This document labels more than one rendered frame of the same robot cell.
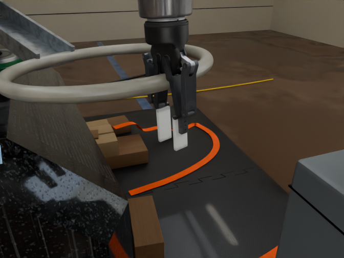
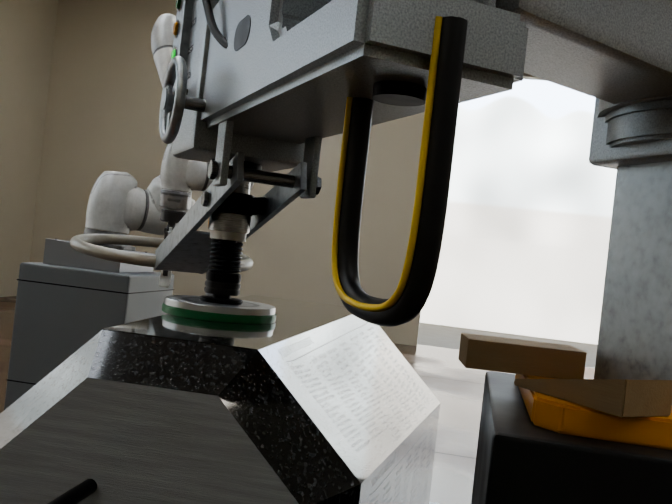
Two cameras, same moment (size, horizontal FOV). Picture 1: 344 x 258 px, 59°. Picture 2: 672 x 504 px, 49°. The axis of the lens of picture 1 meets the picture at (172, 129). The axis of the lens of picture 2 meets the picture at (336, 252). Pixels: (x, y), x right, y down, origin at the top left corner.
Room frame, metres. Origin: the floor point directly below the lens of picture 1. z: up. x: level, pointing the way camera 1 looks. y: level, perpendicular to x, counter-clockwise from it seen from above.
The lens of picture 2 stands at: (2.25, 1.55, 0.95)
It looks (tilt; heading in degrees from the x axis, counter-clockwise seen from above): 0 degrees down; 209
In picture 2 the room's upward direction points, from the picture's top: 6 degrees clockwise
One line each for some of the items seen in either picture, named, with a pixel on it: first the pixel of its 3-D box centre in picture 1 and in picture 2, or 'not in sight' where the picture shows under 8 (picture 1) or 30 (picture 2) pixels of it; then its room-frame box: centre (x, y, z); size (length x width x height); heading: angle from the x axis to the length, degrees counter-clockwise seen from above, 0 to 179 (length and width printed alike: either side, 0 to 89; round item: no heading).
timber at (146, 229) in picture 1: (144, 228); not in sight; (1.01, 0.12, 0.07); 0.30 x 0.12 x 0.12; 13
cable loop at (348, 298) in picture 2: not in sight; (386, 183); (1.51, 1.19, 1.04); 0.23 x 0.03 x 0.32; 53
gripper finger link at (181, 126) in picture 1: (186, 121); not in sight; (0.50, -0.03, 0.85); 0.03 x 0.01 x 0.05; 38
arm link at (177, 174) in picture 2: not in sight; (183, 165); (0.53, 0.02, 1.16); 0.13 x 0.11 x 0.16; 148
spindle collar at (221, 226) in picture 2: not in sight; (239, 153); (1.11, 0.67, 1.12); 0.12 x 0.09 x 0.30; 53
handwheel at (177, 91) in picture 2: not in sight; (192, 103); (1.27, 0.69, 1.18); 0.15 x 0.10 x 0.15; 53
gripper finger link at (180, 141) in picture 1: (179, 131); not in sight; (0.51, -0.02, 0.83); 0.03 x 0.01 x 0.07; 128
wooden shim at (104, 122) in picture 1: (90, 125); not in sight; (2.01, 0.60, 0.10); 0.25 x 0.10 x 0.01; 112
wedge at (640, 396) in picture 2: not in sight; (589, 382); (1.14, 1.36, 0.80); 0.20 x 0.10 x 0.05; 59
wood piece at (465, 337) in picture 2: not in sight; (519, 356); (0.95, 1.21, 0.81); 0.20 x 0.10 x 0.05; 117
